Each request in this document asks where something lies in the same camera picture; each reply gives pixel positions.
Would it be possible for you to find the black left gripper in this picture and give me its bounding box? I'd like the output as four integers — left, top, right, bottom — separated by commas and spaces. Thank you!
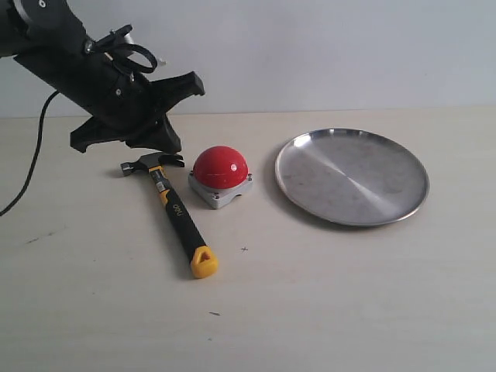
13, 40, 205, 153

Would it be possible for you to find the red dome push button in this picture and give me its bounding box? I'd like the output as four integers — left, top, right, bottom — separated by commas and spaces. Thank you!
188, 146, 253, 209

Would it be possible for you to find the black yellow claw hammer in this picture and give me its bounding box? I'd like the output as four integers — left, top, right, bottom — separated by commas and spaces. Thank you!
120, 152, 219, 279

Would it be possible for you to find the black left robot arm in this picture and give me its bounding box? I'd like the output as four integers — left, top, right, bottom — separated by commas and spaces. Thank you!
1, 1, 205, 154

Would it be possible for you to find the round stainless steel plate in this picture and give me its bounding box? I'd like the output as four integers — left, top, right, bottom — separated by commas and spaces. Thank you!
274, 128, 430, 228

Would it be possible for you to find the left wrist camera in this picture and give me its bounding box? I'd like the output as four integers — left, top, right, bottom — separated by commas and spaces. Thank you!
94, 24, 134, 50

